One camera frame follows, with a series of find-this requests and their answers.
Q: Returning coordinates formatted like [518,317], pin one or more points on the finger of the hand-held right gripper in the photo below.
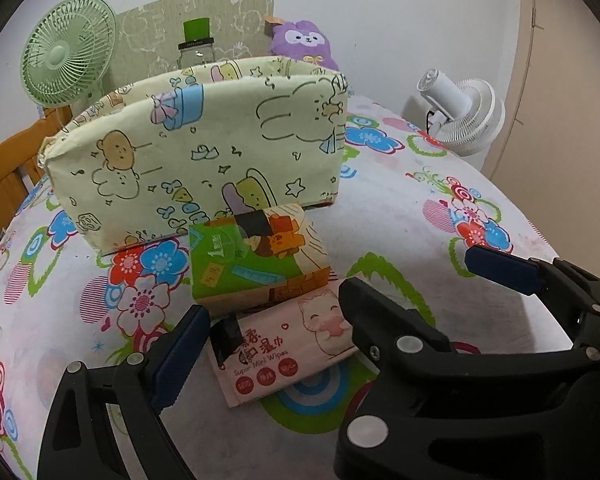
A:
[370,310]
[505,270]

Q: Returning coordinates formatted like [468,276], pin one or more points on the green plastic cup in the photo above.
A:
[196,29]

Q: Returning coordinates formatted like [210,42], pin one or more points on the green tissue packet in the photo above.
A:
[230,275]

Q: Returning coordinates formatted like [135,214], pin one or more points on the floral tablecloth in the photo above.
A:
[405,200]

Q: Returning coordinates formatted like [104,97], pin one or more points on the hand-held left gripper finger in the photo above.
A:
[177,360]

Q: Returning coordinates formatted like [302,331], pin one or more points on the glass mug jar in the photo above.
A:
[195,52]

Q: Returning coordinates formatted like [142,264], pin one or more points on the white desk fan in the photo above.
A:
[470,110]

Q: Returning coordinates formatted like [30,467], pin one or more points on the pink wet wipes packet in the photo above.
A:
[280,360]

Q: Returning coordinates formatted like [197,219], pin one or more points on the green desk fan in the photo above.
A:
[60,55]

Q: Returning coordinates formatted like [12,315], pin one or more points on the cartoon print cardboard sheet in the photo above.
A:
[150,25]

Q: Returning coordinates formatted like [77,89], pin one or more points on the beige door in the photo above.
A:
[555,110]

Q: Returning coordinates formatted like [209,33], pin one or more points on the purple plush bunny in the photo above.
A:
[305,40]

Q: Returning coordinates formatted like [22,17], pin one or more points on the yellow cartoon fabric storage box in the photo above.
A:
[180,150]

